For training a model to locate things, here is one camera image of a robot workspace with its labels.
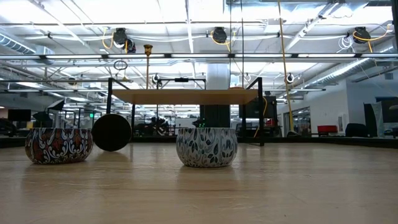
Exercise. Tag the grey camera on black frame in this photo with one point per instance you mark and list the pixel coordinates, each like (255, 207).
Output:
(311, 141)

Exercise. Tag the silver ventilation duct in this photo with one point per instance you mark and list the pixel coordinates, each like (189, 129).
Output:
(342, 73)
(15, 45)

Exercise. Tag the black softbox light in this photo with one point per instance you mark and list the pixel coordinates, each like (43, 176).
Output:
(57, 105)
(42, 117)

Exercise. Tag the black wall screen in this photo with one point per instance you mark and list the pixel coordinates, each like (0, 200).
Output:
(19, 115)

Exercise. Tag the black display panel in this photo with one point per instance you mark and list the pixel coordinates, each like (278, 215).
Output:
(390, 109)

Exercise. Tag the black chair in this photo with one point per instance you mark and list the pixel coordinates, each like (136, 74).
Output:
(354, 130)

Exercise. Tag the black screen on stand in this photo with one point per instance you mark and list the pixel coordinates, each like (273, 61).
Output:
(253, 109)

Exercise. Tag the wooden shelf riser black legs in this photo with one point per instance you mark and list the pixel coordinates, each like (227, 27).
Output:
(186, 96)

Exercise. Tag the red bench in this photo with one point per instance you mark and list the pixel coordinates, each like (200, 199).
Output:
(327, 129)

